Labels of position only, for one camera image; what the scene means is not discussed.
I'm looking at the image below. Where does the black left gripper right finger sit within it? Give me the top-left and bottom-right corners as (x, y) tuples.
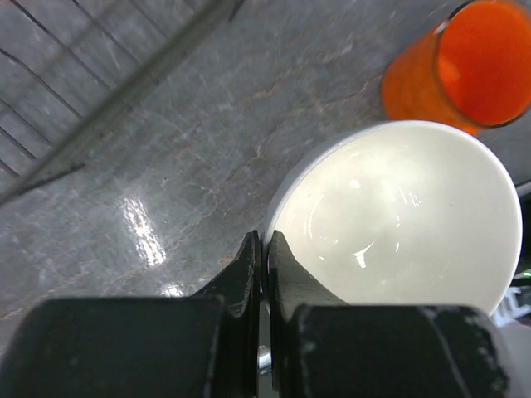
(267, 231), (346, 397)

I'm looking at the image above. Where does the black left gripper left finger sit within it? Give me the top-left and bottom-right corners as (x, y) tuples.
(192, 231), (261, 397)

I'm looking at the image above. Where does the white ceramic bowl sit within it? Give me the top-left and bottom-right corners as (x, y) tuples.
(262, 120), (523, 314)

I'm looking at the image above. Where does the orange plastic mug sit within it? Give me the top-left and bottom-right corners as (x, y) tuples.
(381, 1), (530, 136)

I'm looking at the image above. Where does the black wire dish rack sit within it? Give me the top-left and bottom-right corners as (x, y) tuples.
(1, 1), (241, 203)

